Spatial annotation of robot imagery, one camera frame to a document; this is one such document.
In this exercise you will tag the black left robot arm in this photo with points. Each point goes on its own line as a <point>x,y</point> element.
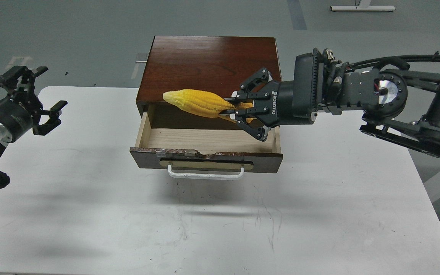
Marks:
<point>21,110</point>

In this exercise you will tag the light wood drawer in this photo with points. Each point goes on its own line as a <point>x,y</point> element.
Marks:
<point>168,135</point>

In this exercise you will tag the yellow corn cob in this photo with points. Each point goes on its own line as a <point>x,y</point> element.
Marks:
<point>202,103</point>

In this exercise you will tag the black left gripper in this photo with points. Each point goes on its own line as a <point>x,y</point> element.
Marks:
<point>19,111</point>

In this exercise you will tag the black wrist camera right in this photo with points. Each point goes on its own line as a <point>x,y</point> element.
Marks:
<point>307,75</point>

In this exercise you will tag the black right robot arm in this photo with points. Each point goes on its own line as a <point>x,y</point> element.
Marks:
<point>322,83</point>

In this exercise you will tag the dark wooden drawer cabinet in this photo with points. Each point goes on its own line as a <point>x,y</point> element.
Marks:
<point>207,63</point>

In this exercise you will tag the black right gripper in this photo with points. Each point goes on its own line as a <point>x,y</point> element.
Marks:
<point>262,90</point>

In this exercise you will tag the white drawer handle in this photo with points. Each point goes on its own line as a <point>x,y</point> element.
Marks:
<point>204,176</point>

